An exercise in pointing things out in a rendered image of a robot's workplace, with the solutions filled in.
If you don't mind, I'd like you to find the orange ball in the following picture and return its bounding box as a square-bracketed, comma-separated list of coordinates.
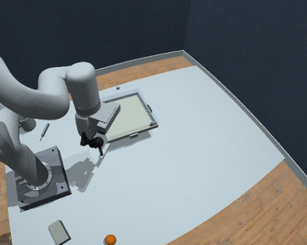
[105, 235, 116, 245]

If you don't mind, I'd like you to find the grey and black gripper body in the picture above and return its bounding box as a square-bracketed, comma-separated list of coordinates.
[75, 112, 98, 140]

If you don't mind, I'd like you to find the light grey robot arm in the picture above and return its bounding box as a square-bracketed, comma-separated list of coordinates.
[0, 57, 120, 191]

